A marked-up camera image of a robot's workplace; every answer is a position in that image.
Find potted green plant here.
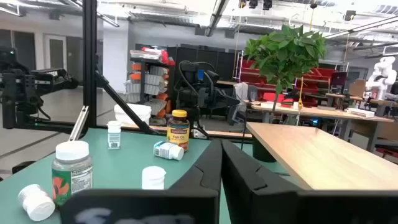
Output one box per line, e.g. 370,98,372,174
243,24,327,163

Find small white pill bottle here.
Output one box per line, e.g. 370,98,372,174
106,120,123,151

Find white plastic bin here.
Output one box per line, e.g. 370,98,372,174
113,103,152,126

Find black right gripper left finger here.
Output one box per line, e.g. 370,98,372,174
60,139,223,224

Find white bottle blue label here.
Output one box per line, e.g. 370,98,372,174
153,141,185,161
141,166,167,190

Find wooden shelf black legs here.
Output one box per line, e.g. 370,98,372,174
245,119,398,191

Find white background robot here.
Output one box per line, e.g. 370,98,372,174
365,55,398,100

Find white Medicine 5 bottle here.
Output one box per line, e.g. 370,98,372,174
17,184,56,222

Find black cabinet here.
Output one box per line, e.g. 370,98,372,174
167,45,237,94

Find green table mat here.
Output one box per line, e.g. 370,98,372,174
0,127,299,224

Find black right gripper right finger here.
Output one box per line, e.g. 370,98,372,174
221,139,398,224

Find clear jar flower label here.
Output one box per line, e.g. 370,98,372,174
51,140,94,208

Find black aluminium rig frame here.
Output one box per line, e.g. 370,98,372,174
0,0,162,136

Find silver metal bar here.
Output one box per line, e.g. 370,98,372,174
68,105,90,142

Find fish oil bottle yellow cap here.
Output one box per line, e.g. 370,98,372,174
166,109,191,152

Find storage rack with bins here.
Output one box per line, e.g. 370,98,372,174
124,46,175,125

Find wooden work table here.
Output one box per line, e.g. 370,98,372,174
245,101,396,150

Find red bin shelving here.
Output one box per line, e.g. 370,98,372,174
238,58,338,108

